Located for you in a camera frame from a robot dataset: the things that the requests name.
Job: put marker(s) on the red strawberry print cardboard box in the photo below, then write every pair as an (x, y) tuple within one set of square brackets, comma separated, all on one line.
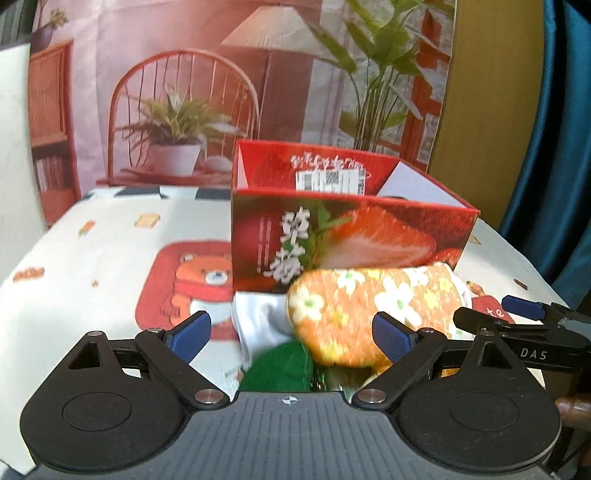
[(369, 230)]

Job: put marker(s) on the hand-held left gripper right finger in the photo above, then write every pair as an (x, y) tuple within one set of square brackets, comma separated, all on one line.
[(392, 339)]

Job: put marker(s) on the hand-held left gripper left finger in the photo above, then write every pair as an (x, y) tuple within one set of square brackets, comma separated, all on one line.
[(191, 337)]

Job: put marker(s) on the room scene wall tapestry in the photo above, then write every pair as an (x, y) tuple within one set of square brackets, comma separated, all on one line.
[(161, 55)]

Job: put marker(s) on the orange floral soft cloth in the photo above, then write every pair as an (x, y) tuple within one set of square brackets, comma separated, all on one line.
[(341, 314)]

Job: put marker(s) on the wooden wall panel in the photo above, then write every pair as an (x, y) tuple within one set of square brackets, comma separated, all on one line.
[(498, 115)]

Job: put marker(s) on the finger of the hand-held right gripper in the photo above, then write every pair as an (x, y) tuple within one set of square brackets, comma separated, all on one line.
[(475, 319), (524, 305)]

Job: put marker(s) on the green soft cloth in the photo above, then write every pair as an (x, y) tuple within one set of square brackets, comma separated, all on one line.
[(277, 369)]

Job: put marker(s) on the teal curtain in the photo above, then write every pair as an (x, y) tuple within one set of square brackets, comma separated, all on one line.
[(568, 161)]

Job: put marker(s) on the white soft cloth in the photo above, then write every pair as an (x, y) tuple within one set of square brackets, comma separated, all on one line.
[(263, 318)]

